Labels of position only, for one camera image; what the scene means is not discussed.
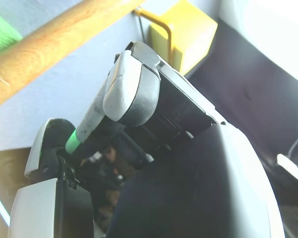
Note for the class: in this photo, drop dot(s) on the round wooden dowel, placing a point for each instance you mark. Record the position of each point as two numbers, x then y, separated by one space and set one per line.
39 52

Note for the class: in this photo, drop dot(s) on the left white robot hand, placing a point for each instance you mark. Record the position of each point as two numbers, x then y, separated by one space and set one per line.
188 173

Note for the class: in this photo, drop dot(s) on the yellow hacksaw with black grip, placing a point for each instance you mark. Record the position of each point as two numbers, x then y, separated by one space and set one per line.
169 37

